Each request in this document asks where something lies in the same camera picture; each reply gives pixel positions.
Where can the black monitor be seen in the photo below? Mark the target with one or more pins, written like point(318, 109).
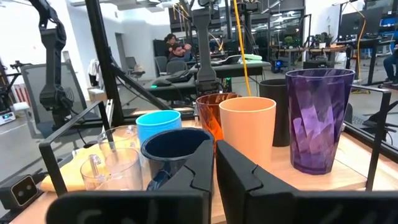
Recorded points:
point(357, 25)

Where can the black table-level camera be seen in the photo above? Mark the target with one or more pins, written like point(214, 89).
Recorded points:
point(23, 191)

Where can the orange translucent faceted tumbler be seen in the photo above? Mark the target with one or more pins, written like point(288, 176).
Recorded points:
point(208, 118)

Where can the person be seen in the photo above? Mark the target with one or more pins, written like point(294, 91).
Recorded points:
point(391, 65)
point(182, 53)
point(171, 40)

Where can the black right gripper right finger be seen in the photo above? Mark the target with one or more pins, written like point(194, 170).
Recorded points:
point(242, 193)

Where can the purple translucent faceted tumbler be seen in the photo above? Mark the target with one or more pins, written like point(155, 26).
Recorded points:
point(317, 130)

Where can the clear plastic footed mug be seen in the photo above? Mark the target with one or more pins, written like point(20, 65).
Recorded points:
point(121, 137)
point(121, 174)

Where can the yellow waffle cloth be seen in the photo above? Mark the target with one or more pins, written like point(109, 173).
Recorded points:
point(71, 174)

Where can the black background robot arm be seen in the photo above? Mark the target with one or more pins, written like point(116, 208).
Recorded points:
point(53, 93)

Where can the light blue plastic mug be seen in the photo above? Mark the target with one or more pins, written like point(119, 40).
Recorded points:
point(158, 124)

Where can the dark navy enamel mug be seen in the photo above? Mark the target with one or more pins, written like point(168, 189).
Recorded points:
point(168, 146)

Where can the black plastic cup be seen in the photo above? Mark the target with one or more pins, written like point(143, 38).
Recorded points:
point(276, 112)

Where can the black desk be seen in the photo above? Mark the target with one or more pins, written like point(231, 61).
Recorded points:
point(236, 70)

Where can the black computer tower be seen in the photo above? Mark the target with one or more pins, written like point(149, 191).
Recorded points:
point(275, 70)

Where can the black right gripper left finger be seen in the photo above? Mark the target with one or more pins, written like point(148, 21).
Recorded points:
point(192, 186)

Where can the peach plastic cup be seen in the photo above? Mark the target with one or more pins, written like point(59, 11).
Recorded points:
point(248, 130)

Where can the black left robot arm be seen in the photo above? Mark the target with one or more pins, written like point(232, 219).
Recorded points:
point(205, 56)

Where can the mint green stapler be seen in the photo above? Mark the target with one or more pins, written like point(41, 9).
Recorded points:
point(252, 57)

